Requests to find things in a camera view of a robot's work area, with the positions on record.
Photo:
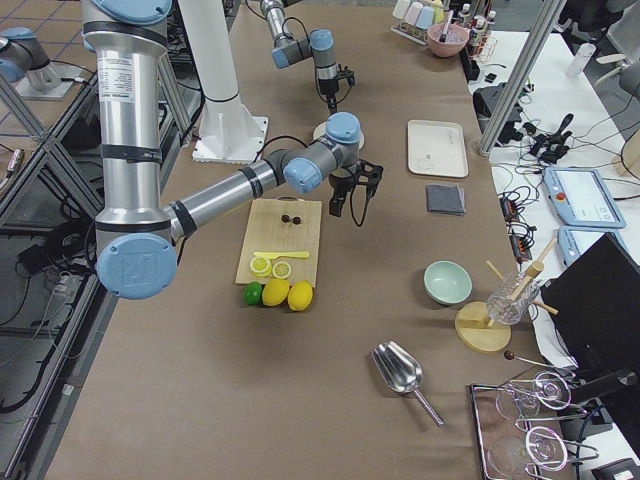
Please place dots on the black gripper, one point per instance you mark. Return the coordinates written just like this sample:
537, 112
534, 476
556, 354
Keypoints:
342, 184
327, 90

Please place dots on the beige shallow plate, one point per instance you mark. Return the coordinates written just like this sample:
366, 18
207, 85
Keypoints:
319, 131

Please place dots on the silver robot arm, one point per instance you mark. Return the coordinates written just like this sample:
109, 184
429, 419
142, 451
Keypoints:
293, 43
135, 233

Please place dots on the cream rabbit tray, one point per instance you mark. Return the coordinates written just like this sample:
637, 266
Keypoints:
436, 148

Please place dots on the bamboo cutting board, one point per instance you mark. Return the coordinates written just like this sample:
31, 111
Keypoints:
266, 232

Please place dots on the yellow plastic knife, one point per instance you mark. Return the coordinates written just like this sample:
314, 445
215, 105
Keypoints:
282, 254

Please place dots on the lemon slice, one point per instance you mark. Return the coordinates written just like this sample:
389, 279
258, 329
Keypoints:
281, 270
260, 266

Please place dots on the yellow lemon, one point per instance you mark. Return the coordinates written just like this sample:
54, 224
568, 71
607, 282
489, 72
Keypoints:
300, 296
275, 292

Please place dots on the grey folded cloth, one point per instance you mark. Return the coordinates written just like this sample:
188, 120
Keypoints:
445, 199

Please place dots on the white cup rack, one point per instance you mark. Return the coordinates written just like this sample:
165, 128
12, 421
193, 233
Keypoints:
411, 32

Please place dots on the mint cup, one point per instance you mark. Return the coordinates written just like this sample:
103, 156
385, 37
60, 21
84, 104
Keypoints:
400, 9

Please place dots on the green lime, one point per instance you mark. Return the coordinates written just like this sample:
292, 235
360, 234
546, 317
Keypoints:
252, 293

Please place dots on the pink cup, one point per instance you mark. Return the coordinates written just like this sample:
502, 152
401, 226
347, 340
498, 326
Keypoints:
413, 13

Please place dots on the blue cup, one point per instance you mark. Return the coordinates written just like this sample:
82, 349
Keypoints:
425, 18

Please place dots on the mint green bowl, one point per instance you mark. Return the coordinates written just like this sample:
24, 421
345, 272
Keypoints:
447, 283

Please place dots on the pink bowl with ice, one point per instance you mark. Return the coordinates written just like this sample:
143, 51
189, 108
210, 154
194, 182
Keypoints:
456, 39

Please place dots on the steel scoop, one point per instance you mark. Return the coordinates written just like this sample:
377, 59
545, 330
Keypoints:
403, 374

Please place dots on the wooden cup stand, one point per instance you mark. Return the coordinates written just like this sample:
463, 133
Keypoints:
478, 331

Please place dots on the clear glass cup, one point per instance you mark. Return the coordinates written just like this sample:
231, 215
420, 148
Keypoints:
511, 300

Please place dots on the blue teach pendant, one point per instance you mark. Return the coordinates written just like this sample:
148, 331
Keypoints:
574, 241
581, 198

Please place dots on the white bottle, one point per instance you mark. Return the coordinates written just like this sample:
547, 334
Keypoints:
581, 59

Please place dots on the black monitor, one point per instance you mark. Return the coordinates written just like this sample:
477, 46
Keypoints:
597, 298

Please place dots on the black wine glass rack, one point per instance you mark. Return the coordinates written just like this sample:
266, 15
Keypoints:
490, 426

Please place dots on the white camera post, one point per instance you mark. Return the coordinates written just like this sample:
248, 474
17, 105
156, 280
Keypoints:
228, 132

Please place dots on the aluminium frame post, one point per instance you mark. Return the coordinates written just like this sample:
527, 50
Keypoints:
542, 27

